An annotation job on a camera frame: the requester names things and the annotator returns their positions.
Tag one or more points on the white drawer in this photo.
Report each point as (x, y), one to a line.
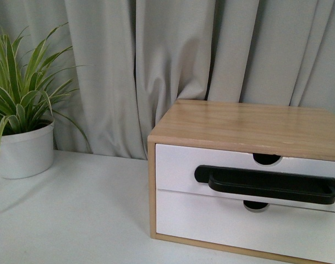
(278, 232)
(175, 167)

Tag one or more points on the grey fabric curtain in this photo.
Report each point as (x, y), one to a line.
(132, 59)

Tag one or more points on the white plant pot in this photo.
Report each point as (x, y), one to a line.
(27, 154)

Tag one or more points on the green spider plant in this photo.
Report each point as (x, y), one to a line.
(27, 94)

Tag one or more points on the wooden drawer cabinet frame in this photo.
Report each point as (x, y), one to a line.
(267, 132)

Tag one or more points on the black drawer handle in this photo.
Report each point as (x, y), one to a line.
(276, 185)

